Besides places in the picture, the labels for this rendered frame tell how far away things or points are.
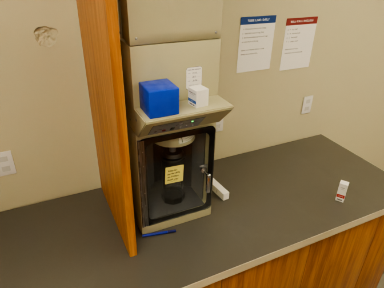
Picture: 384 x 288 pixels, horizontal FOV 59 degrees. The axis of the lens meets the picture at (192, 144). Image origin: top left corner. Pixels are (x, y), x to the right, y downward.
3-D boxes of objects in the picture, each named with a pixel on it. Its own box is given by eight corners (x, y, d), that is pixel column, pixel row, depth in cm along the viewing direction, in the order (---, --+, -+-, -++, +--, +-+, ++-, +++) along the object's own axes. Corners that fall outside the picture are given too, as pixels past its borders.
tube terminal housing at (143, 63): (124, 200, 161) (108, 31, 123) (187, 184, 173) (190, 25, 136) (142, 235, 141) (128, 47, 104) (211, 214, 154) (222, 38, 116)
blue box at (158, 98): (139, 107, 114) (138, 82, 109) (167, 103, 117) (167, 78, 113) (150, 119, 106) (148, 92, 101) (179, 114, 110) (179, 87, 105)
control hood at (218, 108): (135, 134, 118) (132, 108, 113) (216, 119, 131) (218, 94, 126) (146, 150, 109) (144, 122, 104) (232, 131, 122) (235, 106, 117)
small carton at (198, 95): (187, 103, 118) (188, 87, 115) (199, 100, 120) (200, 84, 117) (196, 108, 114) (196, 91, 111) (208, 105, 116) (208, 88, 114)
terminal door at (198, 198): (143, 226, 139) (138, 139, 119) (210, 206, 150) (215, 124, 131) (144, 227, 138) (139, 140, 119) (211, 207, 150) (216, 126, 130)
